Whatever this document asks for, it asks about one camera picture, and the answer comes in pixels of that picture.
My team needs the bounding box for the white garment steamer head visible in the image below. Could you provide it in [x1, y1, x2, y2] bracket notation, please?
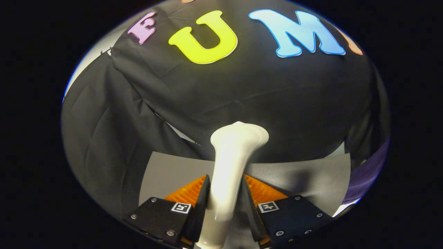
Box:
[196, 121, 270, 249]

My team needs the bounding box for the black backdrop cloth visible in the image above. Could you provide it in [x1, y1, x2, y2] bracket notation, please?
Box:
[62, 0, 391, 216]

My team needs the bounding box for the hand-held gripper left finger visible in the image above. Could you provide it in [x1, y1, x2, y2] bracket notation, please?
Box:
[122, 174, 211, 249]

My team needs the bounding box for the purple corduroy jacket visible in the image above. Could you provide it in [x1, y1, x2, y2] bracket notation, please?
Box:
[342, 138, 391, 205]

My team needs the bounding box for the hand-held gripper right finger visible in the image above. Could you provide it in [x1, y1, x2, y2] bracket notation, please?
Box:
[241, 174, 334, 248]

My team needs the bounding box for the grey drawer cabinet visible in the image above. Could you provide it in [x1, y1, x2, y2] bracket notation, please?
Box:
[138, 151, 352, 216]

